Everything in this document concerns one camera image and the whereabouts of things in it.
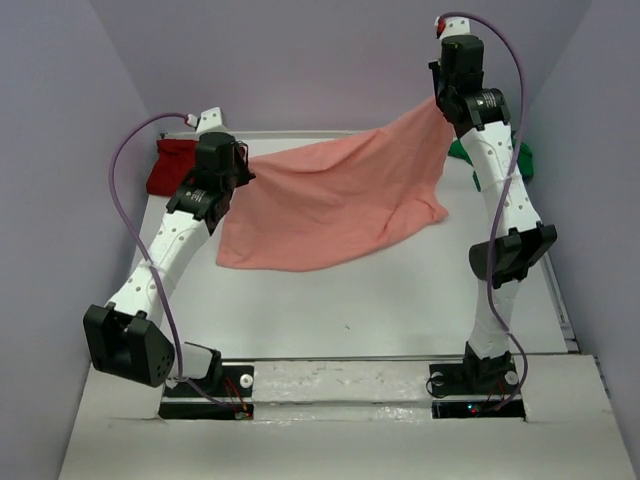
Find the green crumpled t shirt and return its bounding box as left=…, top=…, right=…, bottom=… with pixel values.
left=446, top=139, right=535, bottom=194

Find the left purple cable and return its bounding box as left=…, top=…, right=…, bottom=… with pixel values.
left=108, top=112, right=251, bottom=416

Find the pink t shirt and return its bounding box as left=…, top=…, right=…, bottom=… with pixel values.
left=217, top=98, right=453, bottom=272

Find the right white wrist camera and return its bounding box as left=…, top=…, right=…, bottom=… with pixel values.
left=434, top=16, right=471, bottom=40

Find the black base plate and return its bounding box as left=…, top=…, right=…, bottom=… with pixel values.
left=158, top=362, right=255, bottom=421
left=425, top=363, right=526, bottom=420

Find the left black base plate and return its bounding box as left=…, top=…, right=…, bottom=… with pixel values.
left=158, top=362, right=255, bottom=421

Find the red folded t shirt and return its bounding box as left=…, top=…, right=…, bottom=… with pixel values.
left=146, top=138, right=197, bottom=197

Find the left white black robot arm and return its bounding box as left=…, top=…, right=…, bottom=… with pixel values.
left=83, top=132, right=254, bottom=395

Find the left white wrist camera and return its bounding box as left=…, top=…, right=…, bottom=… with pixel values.
left=195, top=107, right=227, bottom=135

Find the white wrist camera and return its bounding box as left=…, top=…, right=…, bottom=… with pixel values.
left=195, top=107, right=227, bottom=135
left=434, top=16, right=471, bottom=40

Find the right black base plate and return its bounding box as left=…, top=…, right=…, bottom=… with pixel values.
left=425, top=363, right=526, bottom=420

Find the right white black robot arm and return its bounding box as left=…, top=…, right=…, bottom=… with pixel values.
left=427, top=34, right=557, bottom=399

